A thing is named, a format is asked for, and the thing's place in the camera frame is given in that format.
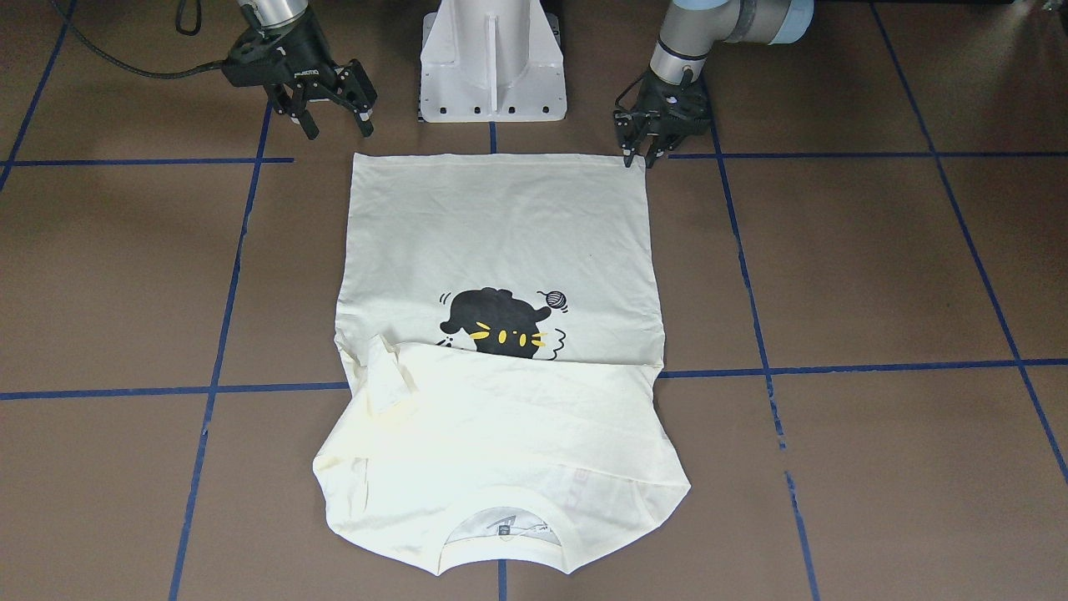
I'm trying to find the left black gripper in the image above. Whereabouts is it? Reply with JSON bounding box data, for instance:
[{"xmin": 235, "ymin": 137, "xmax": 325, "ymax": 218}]
[{"xmin": 613, "ymin": 68, "xmax": 713, "ymax": 169}]

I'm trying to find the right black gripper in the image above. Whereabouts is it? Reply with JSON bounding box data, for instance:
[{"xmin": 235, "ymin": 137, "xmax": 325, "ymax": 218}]
[{"xmin": 221, "ymin": 7, "xmax": 377, "ymax": 140}]

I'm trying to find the cream long sleeve cat shirt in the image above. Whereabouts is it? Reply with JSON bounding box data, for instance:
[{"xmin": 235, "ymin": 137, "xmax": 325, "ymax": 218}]
[{"xmin": 312, "ymin": 154, "xmax": 691, "ymax": 575}]

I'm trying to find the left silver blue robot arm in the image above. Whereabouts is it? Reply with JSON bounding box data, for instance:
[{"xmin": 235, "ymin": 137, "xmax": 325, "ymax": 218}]
[{"xmin": 612, "ymin": 1, "xmax": 815, "ymax": 167}]

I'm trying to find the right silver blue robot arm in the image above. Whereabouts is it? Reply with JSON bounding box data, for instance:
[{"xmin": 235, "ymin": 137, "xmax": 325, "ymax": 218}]
[{"xmin": 221, "ymin": 1, "xmax": 377, "ymax": 140}]

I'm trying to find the black camera cable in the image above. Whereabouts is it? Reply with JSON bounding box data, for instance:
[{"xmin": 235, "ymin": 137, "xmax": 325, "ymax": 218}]
[{"xmin": 50, "ymin": 0, "xmax": 234, "ymax": 83}]

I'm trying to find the white pedestal column base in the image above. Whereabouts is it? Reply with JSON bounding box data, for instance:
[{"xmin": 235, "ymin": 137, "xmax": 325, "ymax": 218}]
[{"xmin": 419, "ymin": 1, "xmax": 567, "ymax": 124}]

